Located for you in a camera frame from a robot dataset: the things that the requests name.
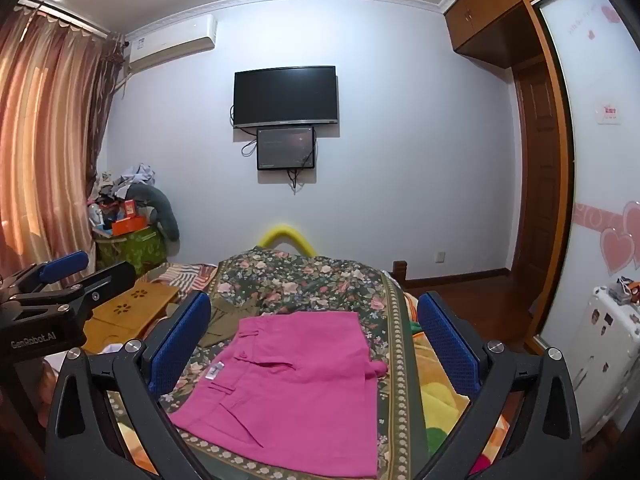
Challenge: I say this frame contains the red striped cloth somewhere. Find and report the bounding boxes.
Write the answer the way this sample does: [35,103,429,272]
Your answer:
[145,262,218,291]

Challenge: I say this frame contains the small black wall screen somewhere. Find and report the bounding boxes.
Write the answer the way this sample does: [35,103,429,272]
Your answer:
[256,127,316,171]

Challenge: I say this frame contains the white sliding wardrobe door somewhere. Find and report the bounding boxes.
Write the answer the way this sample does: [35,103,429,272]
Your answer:
[522,0,640,361]

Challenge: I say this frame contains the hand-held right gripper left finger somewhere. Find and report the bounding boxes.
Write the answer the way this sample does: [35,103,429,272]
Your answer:
[44,290,213,480]

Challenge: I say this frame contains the olive green garment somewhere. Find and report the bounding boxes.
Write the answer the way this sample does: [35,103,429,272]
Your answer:
[200,292,266,348]

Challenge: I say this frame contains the white air conditioner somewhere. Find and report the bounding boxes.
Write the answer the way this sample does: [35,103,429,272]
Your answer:
[122,14,218,73]

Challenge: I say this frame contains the pink striped curtain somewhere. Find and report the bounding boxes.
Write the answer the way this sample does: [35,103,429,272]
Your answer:
[0,0,126,291]

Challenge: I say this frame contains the white suitcase with stickers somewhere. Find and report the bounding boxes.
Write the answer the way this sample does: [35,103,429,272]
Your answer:
[567,285,640,441]

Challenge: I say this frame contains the grey plush pillow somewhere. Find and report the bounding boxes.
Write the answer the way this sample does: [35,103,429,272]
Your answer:
[127,185,181,241]

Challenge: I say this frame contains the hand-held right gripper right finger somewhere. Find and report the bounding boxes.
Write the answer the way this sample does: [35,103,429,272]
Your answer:
[416,290,586,480]

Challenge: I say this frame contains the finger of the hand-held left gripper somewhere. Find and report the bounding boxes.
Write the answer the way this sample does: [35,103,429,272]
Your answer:
[47,261,137,322]
[0,251,90,307]

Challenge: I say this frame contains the colourful fleece blanket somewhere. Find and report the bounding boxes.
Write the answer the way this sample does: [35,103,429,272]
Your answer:
[400,290,516,480]

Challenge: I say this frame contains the brown wooden door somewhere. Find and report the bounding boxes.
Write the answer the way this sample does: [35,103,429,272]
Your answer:
[510,57,563,301]

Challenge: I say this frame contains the orange box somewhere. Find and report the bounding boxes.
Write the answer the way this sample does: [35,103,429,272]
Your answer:
[111,216,150,236]

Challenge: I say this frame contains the wooden lap table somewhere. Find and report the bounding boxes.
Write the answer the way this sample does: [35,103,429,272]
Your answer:
[82,280,181,356]

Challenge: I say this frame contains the black wall television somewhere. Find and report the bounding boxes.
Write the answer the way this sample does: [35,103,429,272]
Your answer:
[233,65,341,129]

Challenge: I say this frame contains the pile of clothes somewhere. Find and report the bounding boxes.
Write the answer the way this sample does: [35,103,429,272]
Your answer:
[97,162,157,201]

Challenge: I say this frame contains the wooden overhead cabinets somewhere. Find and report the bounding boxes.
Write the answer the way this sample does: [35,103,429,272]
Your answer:
[444,0,586,68]

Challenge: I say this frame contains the dark floral blanket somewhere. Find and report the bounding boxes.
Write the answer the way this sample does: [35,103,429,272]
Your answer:
[107,246,431,480]

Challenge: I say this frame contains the pink pants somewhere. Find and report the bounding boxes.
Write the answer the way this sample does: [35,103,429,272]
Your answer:
[167,310,390,478]

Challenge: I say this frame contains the yellow foam tube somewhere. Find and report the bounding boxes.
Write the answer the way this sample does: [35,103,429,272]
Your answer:
[260,226,317,259]

